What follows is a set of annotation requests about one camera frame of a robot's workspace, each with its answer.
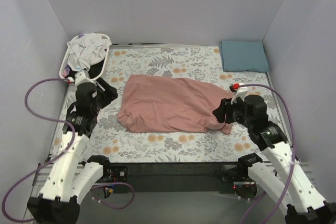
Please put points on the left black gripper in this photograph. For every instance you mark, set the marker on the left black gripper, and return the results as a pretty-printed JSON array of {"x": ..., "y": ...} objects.
[{"x": 105, "y": 92}]

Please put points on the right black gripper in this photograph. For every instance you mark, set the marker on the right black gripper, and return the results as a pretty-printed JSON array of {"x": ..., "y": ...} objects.
[{"x": 221, "y": 112}]

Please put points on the pink printed t shirt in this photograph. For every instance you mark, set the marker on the pink printed t shirt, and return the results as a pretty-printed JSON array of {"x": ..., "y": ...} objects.
[{"x": 164, "y": 104}]

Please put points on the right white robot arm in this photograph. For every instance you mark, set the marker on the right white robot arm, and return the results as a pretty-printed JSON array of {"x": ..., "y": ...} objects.
[{"x": 290, "y": 188}]

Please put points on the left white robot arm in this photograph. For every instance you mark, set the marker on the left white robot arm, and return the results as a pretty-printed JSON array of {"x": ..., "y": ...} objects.
[{"x": 60, "y": 197}]

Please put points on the floral table mat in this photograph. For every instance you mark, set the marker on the floral table mat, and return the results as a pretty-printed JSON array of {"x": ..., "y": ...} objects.
[{"x": 202, "y": 63}]

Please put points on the black garment in basket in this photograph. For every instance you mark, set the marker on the black garment in basket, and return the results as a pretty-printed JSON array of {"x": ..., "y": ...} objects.
[{"x": 94, "y": 71}]

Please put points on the folded teal t shirt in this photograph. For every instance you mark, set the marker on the folded teal t shirt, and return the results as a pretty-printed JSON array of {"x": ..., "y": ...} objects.
[{"x": 241, "y": 56}]

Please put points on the white laundry basket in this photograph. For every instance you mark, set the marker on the white laundry basket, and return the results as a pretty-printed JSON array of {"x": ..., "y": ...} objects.
[{"x": 64, "y": 66}]

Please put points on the white crumpled garment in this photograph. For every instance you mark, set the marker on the white crumpled garment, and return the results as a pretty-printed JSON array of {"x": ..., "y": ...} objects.
[{"x": 86, "y": 51}]

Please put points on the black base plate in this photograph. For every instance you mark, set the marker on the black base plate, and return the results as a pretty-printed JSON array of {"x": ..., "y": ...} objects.
[{"x": 222, "y": 177}]

